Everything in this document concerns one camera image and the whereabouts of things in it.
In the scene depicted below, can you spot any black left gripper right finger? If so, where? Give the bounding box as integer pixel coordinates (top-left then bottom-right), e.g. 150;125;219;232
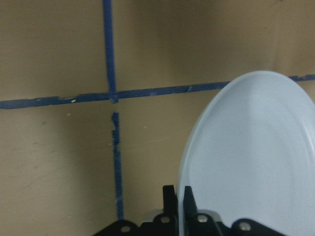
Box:
183;186;197;221

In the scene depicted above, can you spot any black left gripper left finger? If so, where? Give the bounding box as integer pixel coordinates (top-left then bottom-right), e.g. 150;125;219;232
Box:
162;185;178;219

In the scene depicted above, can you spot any light blue plate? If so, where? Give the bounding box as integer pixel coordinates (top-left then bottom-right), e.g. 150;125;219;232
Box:
177;71;315;236

